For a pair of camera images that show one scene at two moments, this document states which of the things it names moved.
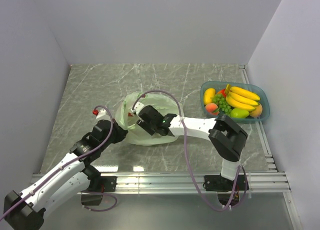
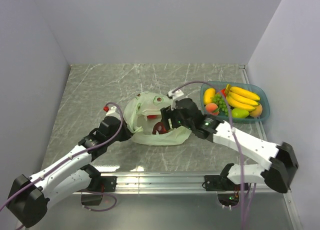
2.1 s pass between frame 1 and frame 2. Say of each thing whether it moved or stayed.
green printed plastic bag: moved
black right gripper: moved
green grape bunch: stayed
